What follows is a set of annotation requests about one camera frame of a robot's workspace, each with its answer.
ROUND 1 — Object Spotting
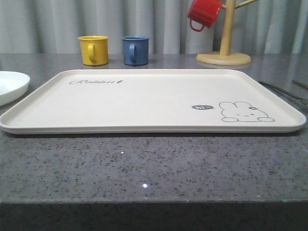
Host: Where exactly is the white round plate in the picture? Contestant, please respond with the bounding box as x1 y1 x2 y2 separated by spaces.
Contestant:
0 71 30 106

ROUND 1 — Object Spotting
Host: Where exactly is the pair of steel chopsticks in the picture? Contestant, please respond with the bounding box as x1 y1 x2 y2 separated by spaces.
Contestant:
259 81 308 107

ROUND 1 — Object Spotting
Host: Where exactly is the beige rabbit print tray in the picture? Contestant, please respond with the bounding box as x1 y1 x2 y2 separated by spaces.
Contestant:
0 69 306 134

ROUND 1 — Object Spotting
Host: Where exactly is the blue enamel mug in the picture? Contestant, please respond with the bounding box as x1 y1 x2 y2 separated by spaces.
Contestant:
122 36 150 65

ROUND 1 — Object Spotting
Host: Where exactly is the yellow enamel mug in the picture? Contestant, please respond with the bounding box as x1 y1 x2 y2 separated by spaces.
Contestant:
78 36 109 66

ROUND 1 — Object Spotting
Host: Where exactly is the wooden mug tree stand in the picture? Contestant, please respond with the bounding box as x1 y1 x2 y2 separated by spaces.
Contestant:
196 0 256 65

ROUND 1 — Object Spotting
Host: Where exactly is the red enamel mug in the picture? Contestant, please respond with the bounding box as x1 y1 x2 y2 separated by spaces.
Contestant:
187 0 222 32

